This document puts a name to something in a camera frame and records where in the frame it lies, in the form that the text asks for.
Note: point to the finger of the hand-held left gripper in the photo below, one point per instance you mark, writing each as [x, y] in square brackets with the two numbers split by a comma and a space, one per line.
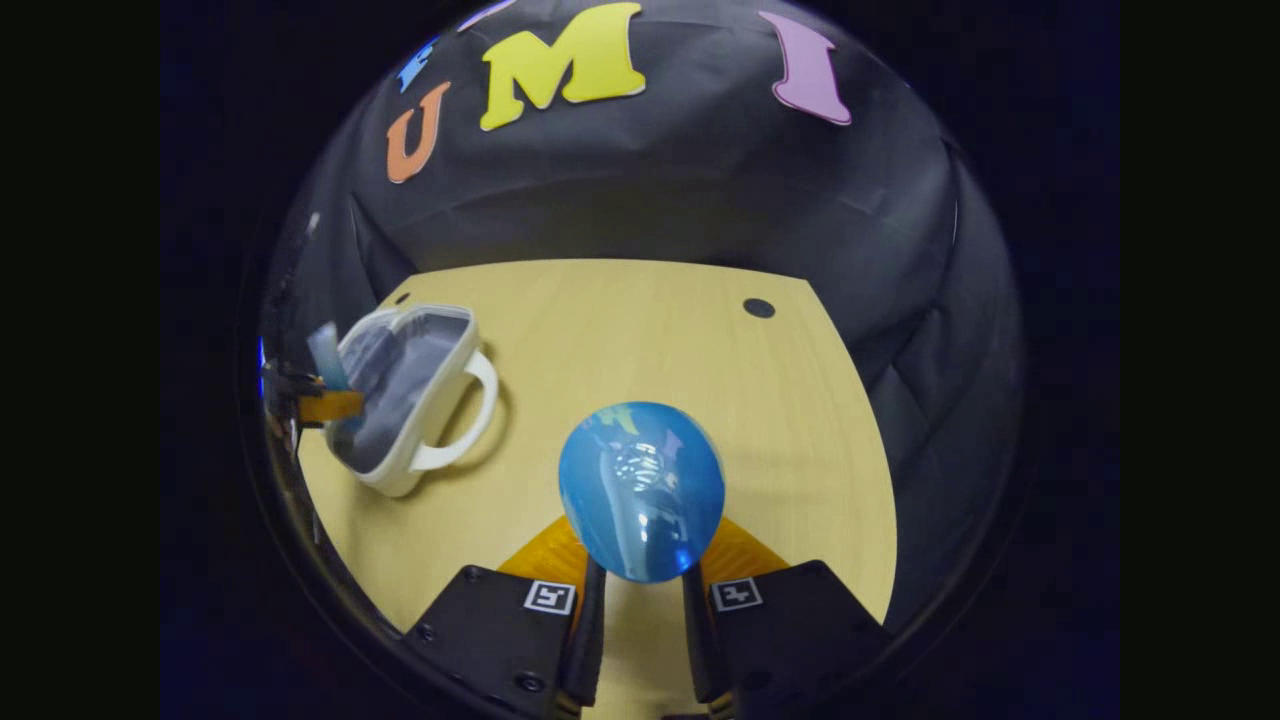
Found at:
[335, 406]
[295, 382]

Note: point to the teal bottle with blue cap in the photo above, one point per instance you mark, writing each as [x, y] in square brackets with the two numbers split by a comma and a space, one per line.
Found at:
[640, 490]

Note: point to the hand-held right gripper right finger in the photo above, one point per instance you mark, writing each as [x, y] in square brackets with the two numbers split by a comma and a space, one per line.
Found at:
[698, 640]

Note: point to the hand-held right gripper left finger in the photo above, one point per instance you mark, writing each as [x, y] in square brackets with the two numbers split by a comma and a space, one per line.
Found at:
[592, 630]

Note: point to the black backdrop cloth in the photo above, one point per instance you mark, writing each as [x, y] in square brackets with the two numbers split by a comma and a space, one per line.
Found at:
[650, 190]

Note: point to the white suitcase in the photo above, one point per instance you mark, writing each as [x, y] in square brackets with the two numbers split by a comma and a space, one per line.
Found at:
[400, 400]

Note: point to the light blue tube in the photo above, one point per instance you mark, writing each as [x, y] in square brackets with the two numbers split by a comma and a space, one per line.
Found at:
[328, 360]

